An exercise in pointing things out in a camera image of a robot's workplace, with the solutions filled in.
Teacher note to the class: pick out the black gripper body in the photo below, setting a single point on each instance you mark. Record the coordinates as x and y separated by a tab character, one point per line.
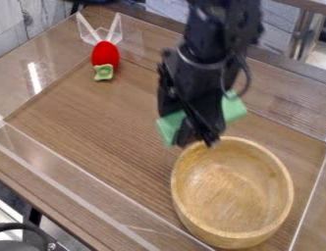
202	84

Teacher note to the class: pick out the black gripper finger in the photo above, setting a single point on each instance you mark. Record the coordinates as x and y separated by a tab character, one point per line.
189	132
169	103

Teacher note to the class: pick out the green rectangular block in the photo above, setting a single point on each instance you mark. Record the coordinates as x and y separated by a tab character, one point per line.
169	123

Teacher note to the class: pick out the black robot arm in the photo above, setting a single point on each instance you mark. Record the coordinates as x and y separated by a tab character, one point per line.
221	27

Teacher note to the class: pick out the brown wooden bowl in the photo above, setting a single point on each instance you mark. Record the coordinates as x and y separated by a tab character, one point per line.
232	192

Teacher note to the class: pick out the red strawberry toy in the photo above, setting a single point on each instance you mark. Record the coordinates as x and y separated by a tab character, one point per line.
105	60

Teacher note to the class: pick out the clear acrylic corner bracket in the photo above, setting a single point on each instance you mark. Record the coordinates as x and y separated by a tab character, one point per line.
95	35

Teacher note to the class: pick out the clear acrylic tray wall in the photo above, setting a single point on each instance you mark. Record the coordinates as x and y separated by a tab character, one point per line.
106	219

